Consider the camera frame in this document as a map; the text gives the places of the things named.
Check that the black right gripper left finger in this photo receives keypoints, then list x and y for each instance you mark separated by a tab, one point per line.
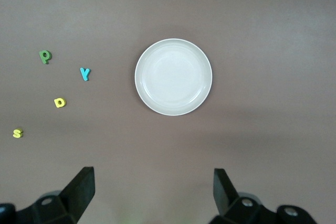
81	190

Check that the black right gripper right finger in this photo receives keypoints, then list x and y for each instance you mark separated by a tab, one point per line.
223	195

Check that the teal letter y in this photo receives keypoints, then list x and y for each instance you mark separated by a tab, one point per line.
85	75

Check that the green letter p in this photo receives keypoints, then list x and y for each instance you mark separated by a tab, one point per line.
42	57

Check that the yellow letter s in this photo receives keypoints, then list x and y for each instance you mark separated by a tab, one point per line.
18	133

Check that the beige brown plate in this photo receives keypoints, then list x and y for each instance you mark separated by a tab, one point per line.
173	77

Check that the brown table cover sheet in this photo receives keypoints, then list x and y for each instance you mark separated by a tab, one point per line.
236	24

